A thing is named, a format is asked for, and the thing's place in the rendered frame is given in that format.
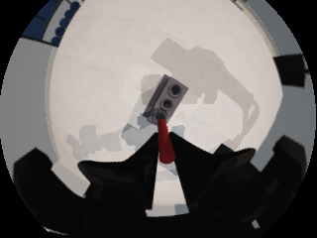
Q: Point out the dark red peg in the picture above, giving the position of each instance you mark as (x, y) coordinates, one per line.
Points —
(165, 147)

